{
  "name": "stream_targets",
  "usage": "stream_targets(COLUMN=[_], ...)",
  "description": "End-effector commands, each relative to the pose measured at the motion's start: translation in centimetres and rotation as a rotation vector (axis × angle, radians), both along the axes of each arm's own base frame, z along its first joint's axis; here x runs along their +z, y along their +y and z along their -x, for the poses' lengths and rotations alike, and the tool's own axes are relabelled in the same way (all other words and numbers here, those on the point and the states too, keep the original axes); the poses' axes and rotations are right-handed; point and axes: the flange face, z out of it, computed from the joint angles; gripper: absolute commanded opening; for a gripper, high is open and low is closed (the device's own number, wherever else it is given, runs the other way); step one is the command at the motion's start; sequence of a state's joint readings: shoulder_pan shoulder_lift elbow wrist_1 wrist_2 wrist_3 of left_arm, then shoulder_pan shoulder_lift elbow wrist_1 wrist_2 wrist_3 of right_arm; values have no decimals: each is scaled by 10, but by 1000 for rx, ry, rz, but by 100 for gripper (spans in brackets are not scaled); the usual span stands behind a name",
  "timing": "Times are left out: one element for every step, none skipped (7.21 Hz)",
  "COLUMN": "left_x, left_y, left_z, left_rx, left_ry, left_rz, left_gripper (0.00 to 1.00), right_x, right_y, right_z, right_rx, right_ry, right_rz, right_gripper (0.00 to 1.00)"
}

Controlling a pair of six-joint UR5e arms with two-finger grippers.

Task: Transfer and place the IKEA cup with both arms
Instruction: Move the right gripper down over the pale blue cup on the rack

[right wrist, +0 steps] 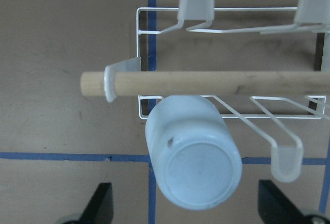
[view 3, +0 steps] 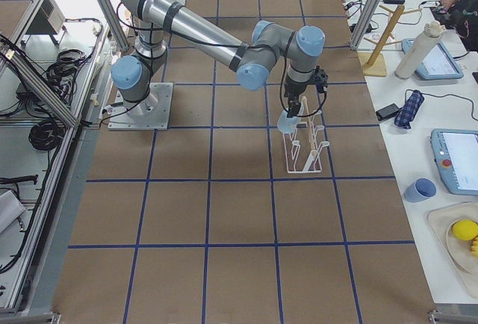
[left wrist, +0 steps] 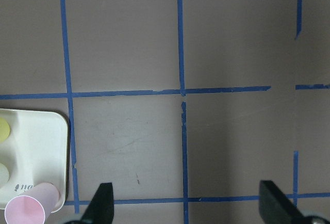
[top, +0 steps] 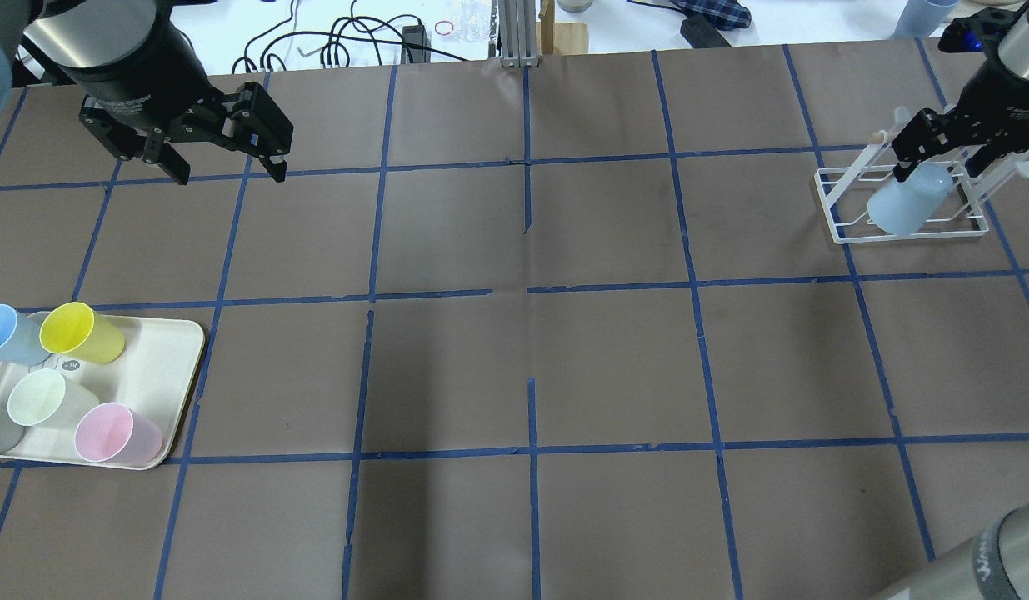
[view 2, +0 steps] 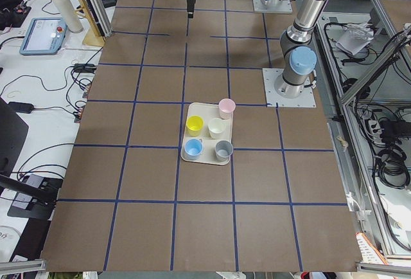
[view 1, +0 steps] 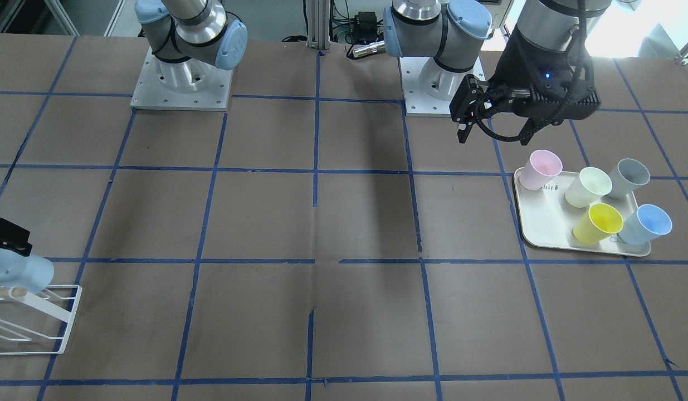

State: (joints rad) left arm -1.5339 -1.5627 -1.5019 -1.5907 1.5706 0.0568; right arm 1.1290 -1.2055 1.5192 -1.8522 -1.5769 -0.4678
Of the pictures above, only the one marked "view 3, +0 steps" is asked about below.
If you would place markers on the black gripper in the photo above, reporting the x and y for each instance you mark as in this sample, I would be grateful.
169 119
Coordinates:
294 90

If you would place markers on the light blue plastic cup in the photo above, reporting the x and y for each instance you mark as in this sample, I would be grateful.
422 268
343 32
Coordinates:
287 125

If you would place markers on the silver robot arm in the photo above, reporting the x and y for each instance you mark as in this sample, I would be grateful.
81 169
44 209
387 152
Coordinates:
251 62

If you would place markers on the blue cup on side table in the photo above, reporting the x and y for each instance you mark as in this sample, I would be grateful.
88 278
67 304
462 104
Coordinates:
420 190

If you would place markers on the wooden mug tree stand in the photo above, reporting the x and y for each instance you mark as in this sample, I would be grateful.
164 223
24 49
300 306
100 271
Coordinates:
373 63

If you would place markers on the black box on side table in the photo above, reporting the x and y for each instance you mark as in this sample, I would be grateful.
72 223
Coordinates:
387 112

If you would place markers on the folded blue plaid umbrella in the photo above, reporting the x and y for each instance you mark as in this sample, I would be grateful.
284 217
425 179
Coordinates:
409 110

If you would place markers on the white cylindrical bottle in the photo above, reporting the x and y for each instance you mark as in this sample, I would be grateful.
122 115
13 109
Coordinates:
421 46

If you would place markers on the blue teach pendant tablet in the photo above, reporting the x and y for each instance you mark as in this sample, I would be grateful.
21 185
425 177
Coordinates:
438 65

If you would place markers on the yellow lemon toy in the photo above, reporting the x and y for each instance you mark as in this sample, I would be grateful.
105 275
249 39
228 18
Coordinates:
465 229

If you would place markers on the beige side tray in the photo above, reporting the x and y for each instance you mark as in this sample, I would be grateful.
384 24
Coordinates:
441 222

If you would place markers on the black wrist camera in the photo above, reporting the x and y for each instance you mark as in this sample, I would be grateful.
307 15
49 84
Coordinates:
320 79

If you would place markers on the white wire cup rack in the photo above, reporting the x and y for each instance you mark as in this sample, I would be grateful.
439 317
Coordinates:
303 148

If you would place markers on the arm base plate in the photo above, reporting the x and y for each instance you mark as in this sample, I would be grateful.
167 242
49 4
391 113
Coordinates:
152 113

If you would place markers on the aluminium frame post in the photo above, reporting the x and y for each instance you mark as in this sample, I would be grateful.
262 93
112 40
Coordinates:
362 23

